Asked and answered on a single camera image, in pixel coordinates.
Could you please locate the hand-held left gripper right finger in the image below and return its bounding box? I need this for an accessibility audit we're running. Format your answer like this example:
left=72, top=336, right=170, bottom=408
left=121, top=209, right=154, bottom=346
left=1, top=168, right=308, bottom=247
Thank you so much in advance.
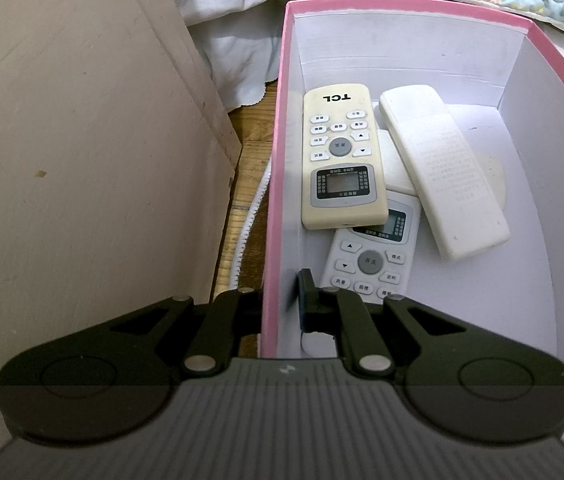
left=297, top=269, right=467, bottom=377

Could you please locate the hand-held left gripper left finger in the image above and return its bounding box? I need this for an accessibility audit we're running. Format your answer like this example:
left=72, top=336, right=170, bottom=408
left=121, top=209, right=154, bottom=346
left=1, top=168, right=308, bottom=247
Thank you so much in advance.
left=109, top=287, right=265, bottom=377

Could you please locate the white buttoned remote control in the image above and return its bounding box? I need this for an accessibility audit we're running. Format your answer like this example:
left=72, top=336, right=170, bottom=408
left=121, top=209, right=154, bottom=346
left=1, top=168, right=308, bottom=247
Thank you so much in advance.
left=319, top=190, right=423, bottom=306

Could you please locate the cream face-down remote control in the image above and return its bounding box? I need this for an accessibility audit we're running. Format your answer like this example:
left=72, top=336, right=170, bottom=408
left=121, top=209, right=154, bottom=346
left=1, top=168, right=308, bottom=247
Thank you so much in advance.
left=374, top=127, right=507, bottom=207

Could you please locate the yellowed remote control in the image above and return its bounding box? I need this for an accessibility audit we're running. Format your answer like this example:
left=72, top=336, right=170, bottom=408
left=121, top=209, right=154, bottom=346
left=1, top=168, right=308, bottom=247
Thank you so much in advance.
left=301, top=82, right=390, bottom=231

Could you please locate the white face-down remote control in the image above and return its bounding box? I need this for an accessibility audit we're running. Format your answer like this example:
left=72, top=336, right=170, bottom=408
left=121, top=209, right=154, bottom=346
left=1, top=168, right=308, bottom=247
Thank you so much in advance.
left=379, top=85, right=511, bottom=262

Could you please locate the pink cardboard box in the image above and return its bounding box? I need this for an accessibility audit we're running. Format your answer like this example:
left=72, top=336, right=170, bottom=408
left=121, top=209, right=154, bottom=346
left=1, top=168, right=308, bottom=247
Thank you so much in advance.
left=259, top=0, right=564, bottom=463

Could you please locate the white zipper strip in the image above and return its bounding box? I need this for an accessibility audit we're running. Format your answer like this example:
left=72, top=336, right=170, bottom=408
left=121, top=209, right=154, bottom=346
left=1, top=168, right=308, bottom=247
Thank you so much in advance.
left=224, top=165, right=275, bottom=293

